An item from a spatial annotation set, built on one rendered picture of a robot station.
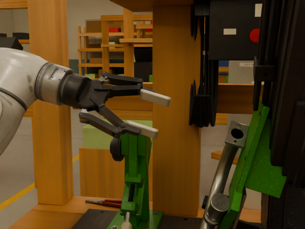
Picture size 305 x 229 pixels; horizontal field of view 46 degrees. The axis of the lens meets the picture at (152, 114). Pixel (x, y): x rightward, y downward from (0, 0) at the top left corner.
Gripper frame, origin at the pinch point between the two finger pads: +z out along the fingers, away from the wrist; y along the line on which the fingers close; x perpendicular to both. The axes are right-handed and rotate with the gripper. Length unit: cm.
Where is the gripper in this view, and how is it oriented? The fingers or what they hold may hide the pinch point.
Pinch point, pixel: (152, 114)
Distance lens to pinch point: 80.0
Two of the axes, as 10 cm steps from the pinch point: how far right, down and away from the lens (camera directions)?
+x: -0.5, 5.5, 8.3
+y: 3.2, -7.8, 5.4
